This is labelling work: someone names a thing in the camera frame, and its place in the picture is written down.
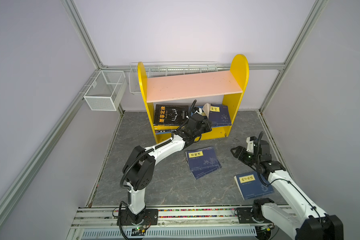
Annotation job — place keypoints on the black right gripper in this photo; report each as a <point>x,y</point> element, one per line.
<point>239,153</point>

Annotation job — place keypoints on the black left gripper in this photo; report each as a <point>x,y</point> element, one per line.
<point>207,123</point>

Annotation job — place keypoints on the navy book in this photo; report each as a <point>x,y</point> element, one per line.
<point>201,173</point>
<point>251,187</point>
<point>218,115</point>
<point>202,159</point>

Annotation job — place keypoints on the black book yellow title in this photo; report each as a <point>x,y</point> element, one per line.
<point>169,115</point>

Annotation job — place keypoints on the yellow cartoon book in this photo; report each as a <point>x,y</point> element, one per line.
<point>165,128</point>

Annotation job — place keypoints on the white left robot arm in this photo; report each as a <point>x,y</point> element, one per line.
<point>139,168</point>

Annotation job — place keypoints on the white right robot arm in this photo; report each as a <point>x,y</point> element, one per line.
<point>310,221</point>

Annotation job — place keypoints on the yellow pink blue bookshelf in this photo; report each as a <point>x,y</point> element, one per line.
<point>231,84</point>

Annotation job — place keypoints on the white mesh basket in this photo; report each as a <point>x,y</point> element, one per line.
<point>106,91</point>

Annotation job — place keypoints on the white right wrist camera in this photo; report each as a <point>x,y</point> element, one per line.
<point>251,143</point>

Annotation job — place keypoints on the white wire rack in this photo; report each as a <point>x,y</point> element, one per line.
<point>165,69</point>

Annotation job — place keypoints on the white vented cable duct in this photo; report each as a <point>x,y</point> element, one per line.
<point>171,233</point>

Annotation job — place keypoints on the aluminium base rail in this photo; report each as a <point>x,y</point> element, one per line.
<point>186,216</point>

